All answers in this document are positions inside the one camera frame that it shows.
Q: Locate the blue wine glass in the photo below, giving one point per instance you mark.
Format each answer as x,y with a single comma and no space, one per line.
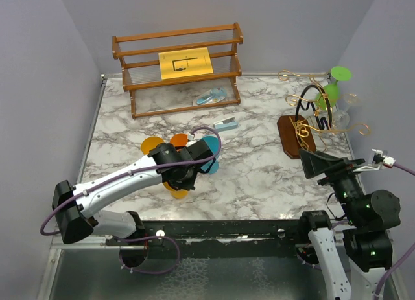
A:
212,166

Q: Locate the yellow book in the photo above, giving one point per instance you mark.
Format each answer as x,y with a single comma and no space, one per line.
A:
185,63

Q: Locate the orange wine glass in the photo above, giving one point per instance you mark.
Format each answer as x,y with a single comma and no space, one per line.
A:
179,141

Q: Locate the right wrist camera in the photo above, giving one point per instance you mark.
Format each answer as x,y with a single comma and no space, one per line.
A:
379,159

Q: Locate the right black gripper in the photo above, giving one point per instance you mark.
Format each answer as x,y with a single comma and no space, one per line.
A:
316,162

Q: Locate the light blue stapler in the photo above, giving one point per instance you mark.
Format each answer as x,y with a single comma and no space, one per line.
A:
226,124

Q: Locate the wooden shelf rack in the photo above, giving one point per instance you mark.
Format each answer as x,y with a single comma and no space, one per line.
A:
138,56

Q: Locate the clear wine glass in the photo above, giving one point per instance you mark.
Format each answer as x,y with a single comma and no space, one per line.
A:
341,118

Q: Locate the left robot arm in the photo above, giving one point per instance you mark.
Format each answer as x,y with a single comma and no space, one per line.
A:
79,210

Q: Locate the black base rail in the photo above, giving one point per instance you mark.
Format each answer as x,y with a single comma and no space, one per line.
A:
223,238

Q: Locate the wine glass rack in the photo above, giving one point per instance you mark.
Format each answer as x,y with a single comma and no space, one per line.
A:
297,131

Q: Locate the blue correction tape package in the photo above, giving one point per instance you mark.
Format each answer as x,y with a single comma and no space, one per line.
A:
213,96

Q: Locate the yellow wine glass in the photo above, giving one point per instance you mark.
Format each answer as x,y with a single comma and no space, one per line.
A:
178,194
150,143

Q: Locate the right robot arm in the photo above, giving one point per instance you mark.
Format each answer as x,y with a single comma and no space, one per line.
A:
366,242

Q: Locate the green wine glass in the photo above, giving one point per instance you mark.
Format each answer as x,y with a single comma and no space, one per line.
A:
338,74

